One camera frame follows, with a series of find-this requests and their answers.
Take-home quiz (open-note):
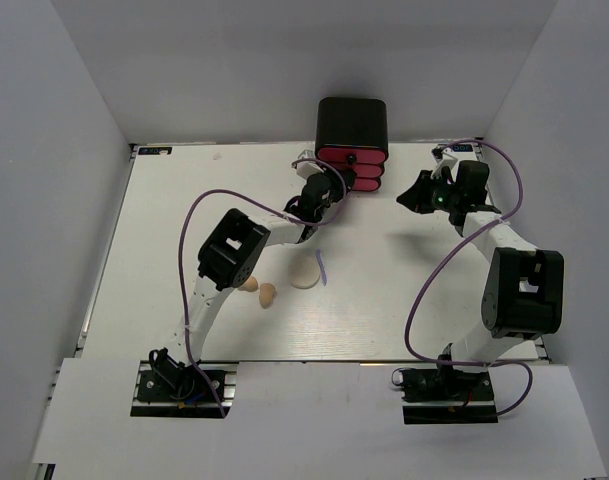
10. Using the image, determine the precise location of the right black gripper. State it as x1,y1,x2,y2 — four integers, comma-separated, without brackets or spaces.
397,170,461,214

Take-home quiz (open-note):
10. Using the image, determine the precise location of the black drawer organizer cabinet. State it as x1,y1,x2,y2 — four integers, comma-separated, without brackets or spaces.
314,97,389,170

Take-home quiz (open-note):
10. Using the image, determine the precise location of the round beige powder puff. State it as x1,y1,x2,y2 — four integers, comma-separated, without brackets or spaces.
288,255,321,290

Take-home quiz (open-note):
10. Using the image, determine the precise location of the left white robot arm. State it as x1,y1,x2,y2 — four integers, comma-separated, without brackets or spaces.
160,161,356,366

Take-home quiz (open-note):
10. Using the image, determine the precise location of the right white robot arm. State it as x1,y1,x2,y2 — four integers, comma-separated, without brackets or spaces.
397,160,564,399

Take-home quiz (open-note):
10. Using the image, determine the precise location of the beige makeup sponge right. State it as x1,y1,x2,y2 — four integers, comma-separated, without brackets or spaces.
259,283,276,309

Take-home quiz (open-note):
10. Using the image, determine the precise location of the beige makeup sponge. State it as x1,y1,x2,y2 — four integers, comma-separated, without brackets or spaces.
238,276,259,292
259,283,276,309

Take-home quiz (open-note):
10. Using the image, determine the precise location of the beige makeup sponge left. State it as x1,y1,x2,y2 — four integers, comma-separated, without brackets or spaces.
238,276,259,292

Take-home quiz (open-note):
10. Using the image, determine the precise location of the purple eyebrow razor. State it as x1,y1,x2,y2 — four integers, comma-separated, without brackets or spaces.
315,249,328,286

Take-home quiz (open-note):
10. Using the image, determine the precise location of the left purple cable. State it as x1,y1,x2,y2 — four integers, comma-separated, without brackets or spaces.
176,157,348,416

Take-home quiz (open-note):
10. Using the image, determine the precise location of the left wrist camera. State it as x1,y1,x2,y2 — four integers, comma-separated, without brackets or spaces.
291,149,324,179

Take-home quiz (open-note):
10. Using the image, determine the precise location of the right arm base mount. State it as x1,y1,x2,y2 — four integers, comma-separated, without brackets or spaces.
391,365,498,425

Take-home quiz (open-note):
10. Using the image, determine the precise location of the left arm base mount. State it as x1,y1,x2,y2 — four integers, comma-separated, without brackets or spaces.
130,349,237,419

